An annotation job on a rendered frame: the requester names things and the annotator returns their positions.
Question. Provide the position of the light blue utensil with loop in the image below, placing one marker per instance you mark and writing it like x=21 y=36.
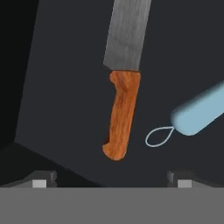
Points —
x=198 y=112

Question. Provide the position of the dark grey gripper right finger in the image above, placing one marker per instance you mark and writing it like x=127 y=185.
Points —
x=182 y=176

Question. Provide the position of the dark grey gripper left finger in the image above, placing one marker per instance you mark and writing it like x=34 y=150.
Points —
x=43 y=176

